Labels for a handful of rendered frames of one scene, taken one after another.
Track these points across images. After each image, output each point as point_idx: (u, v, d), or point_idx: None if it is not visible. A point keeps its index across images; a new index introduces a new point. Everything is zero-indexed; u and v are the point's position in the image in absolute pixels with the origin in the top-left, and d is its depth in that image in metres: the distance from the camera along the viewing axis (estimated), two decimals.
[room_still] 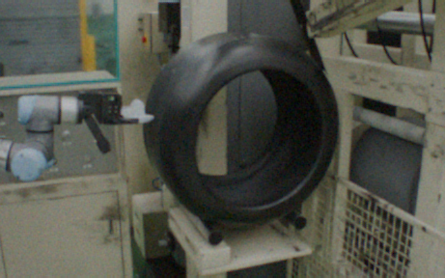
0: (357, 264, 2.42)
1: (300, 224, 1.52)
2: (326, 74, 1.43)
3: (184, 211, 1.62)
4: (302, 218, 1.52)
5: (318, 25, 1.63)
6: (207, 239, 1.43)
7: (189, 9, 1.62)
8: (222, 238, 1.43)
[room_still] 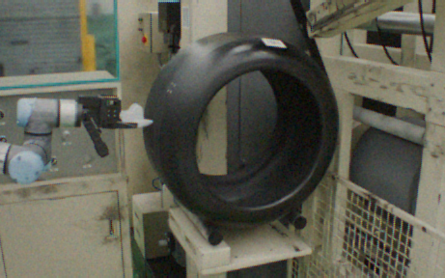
0: (357, 264, 2.42)
1: (302, 224, 1.52)
2: (266, 42, 1.34)
3: None
4: (296, 225, 1.52)
5: (318, 25, 1.63)
6: (217, 242, 1.45)
7: (189, 9, 1.62)
8: (214, 234, 1.42)
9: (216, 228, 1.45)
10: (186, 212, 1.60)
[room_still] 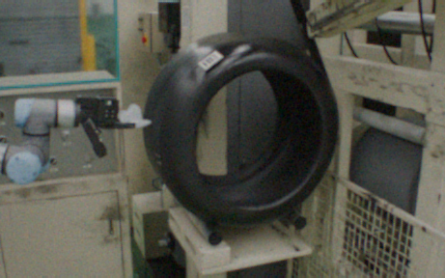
0: (357, 264, 2.42)
1: (300, 223, 1.52)
2: (204, 66, 1.29)
3: None
4: (305, 220, 1.52)
5: (318, 25, 1.63)
6: (208, 233, 1.43)
7: (189, 9, 1.62)
8: (219, 243, 1.43)
9: None
10: None
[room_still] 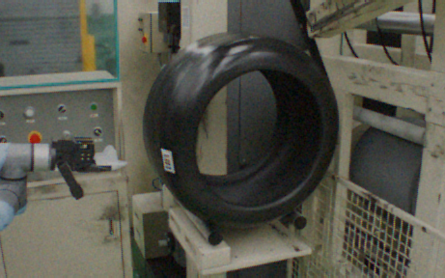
0: (357, 264, 2.42)
1: (301, 222, 1.52)
2: (170, 170, 1.33)
3: None
4: (301, 228, 1.53)
5: (318, 25, 1.63)
6: (220, 232, 1.44)
7: (189, 9, 1.62)
8: (209, 241, 1.42)
9: (206, 232, 1.44)
10: None
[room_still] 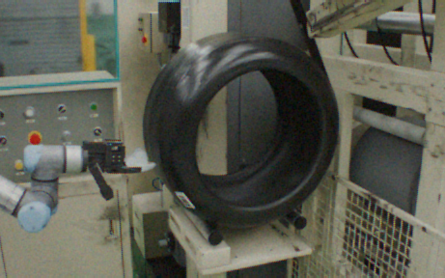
0: (357, 264, 2.42)
1: (301, 222, 1.52)
2: (190, 207, 1.38)
3: None
4: (302, 227, 1.53)
5: (318, 25, 1.63)
6: (219, 231, 1.44)
7: (189, 9, 1.62)
8: (210, 242, 1.42)
9: (206, 234, 1.44)
10: None
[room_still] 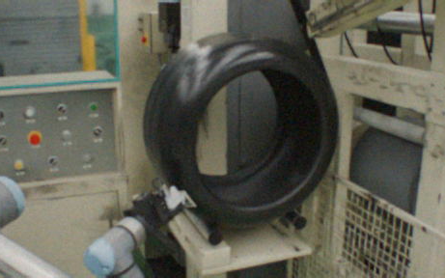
0: (357, 264, 2.42)
1: (301, 222, 1.52)
2: (191, 206, 1.38)
3: None
4: (302, 227, 1.53)
5: (318, 25, 1.63)
6: (219, 231, 1.44)
7: (189, 9, 1.62)
8: (210, 242, 1.42)
9: (206, 234, 1.44)
10: None
